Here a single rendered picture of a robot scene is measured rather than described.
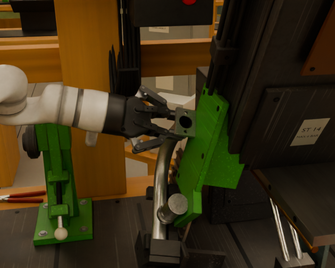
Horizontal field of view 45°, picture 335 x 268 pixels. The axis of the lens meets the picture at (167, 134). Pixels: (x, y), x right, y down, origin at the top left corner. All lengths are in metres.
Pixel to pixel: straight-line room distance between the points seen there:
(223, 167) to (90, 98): 0.26
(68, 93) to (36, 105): 0.07
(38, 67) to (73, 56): 0.14
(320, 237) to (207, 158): 0.22
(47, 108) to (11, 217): 0.44
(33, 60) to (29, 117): 0.37
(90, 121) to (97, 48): 0.31
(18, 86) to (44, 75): 0.40
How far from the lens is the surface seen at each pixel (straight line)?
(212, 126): 0.68
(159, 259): 0.79
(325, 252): 0.79
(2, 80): 0.70
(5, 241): 1.01
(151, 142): 0.73
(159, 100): 0.77
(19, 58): 1.09
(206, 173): 0.70
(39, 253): 0.95
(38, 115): 0.73
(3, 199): 1.18
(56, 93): 0.71
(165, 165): 0.85
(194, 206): 0.71
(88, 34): 0.98
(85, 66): 0.99
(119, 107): 0.71
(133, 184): 1.18
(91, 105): 0.71
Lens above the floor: 1.49
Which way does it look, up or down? 24 degrees down
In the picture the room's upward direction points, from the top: straight up
